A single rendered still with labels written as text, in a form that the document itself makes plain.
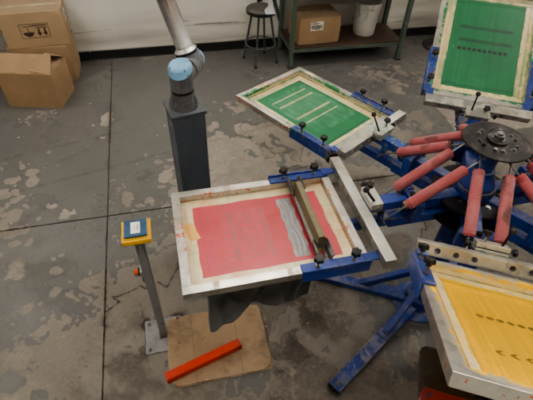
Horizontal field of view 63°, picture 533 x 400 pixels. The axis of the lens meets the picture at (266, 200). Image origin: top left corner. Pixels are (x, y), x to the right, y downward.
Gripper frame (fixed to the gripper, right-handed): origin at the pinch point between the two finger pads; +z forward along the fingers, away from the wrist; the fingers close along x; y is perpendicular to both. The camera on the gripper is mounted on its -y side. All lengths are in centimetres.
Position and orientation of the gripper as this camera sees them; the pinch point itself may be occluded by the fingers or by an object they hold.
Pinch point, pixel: (277, 9)
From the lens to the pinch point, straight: 186.9
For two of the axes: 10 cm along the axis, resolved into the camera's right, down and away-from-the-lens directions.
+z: 2.4, 9.5, -2.1
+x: -2.1, -1.6, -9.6
